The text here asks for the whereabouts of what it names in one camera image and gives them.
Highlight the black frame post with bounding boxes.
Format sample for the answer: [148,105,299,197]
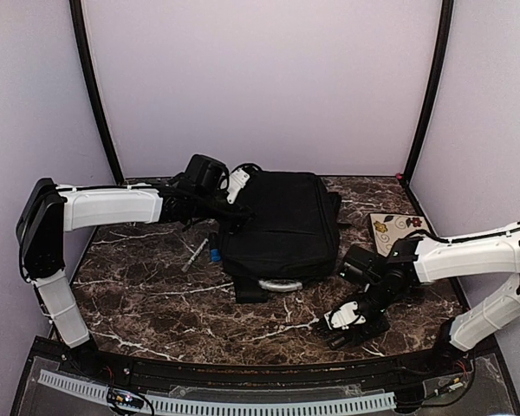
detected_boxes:
[398,0,454,188]
[68,0,125,184]

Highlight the pink and black highlighter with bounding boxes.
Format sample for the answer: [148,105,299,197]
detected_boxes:
[328,333,354,350]

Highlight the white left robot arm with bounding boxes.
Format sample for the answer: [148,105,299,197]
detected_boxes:
[16,168,251,378]

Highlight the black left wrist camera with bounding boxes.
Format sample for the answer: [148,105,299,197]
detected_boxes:
[184,154,228,192]

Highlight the grey slotted cable duct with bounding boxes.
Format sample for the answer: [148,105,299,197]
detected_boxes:
[36,370,397,415]

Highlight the blue capped black marker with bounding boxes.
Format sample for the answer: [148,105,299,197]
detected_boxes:
[208,232,221,263]

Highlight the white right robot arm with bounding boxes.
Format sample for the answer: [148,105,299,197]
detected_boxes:
[321,219,520,376]

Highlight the black student backpack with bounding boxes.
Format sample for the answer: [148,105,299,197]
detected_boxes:
[218,171,341,303]

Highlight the black front rail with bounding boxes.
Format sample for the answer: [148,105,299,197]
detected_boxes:
[29,337,499,395]

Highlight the black left frame post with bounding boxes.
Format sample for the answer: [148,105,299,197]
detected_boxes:
[68,0,125,184]

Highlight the floral ceramic tile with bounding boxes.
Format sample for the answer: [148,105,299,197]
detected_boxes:
[368,213,430,257]

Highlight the black right frame post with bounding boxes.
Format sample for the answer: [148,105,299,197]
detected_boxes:
[398,0,454,188]

